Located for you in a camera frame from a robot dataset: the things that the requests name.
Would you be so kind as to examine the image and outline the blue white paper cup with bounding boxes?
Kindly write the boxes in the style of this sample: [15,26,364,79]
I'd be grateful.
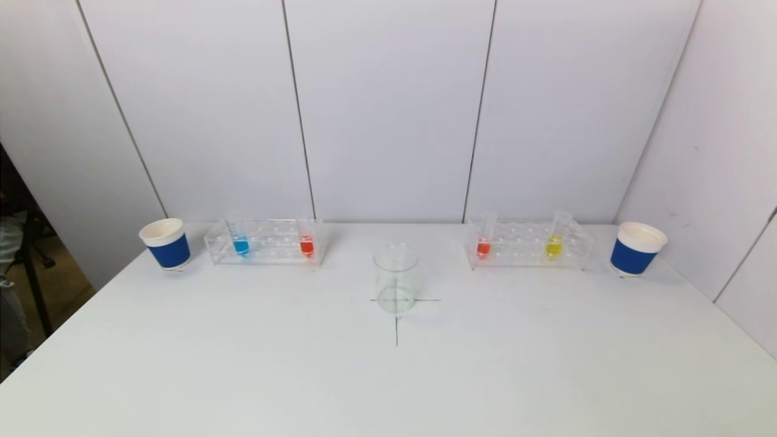
[609,222,668,278]
[139,218,192,271]

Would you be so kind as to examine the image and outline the clear glass beaker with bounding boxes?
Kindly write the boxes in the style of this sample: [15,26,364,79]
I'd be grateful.
[372,243,419,315]

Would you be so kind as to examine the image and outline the test tube with blue liquid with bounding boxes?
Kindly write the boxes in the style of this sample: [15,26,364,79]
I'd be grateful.
[228,214,251,257]

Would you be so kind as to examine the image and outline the test tube with yellow pigment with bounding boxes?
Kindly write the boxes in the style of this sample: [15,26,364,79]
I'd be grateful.
[545,210,574,260]

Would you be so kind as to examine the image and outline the test tube with red liquid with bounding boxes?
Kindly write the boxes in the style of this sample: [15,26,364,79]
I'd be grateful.
[297,214,317,259]
[477,212,498,260]

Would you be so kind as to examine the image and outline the person in grey trousers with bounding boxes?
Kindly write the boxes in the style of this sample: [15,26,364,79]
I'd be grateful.
[0,215,31,365]

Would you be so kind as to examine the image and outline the black tripod stand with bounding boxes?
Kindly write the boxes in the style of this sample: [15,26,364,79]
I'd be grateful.
[15,206,56,337]

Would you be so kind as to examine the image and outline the clear acrylic test tube rack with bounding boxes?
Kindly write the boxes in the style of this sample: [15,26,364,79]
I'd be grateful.
[464,220,594,271]
[204,218,324,266]

